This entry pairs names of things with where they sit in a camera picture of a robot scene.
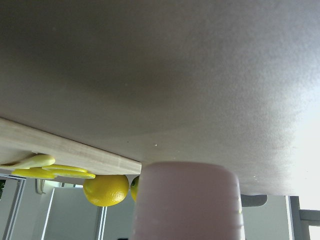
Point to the yellow lemon near board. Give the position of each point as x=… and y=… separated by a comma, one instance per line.
x=106, y=190

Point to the pink plastic cup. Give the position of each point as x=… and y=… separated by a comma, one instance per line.
x=187, y=201

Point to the green bowl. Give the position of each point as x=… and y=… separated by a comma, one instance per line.
x=248, y=201

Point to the wooden cutting board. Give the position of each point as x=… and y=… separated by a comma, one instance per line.
x=18, y=142

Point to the lemon slice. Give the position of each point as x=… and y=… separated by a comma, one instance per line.
x=69, y=171
x=34, y=172

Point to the yellow lemon far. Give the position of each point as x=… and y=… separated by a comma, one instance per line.
x=134, y=188

